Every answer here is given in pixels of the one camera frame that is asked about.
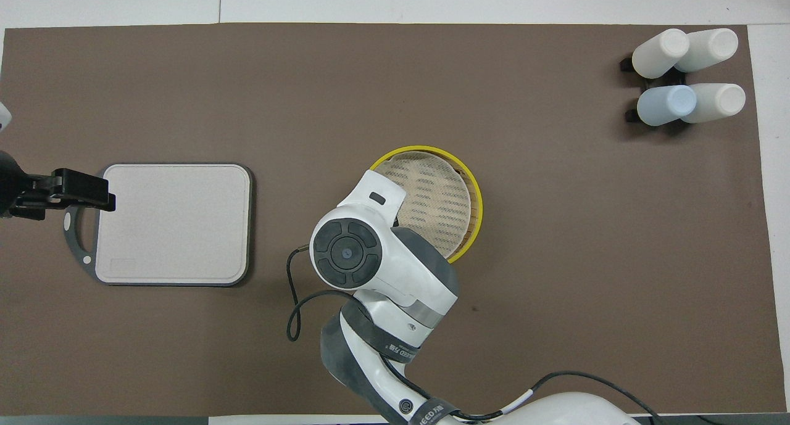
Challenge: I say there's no white cutting board grey rim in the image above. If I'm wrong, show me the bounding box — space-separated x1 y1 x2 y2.
64 163 254 288

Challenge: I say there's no black cup rack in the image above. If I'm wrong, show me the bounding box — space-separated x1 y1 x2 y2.
619 54 687 125

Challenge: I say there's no light blue bottle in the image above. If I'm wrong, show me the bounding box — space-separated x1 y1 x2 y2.
637 85 697 126

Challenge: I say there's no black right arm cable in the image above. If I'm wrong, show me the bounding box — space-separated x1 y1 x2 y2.
286 246 664 423

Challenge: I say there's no brown table mat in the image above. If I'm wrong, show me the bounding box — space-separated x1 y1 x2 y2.
0 22 786 416

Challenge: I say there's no yellow steamer tier with liner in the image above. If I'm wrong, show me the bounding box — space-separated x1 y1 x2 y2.
369 145 484 265

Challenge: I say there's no white bottle bottom right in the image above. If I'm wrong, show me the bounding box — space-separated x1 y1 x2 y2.
682 83 746 124

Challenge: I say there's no white bottle top right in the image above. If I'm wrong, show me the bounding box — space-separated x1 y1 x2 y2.
676 28 739 73

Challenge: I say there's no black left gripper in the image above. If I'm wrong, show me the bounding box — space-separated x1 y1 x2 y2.
0 151 116 221

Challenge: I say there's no white perforated steamer liner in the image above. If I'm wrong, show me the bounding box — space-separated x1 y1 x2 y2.
375 152 472 258

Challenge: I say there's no white bottle top left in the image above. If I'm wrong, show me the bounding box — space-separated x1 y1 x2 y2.
631 28 691 79

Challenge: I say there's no white bottle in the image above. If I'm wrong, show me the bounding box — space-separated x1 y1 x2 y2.
631 28 691 79
682 83 746 124
676 28 739 73

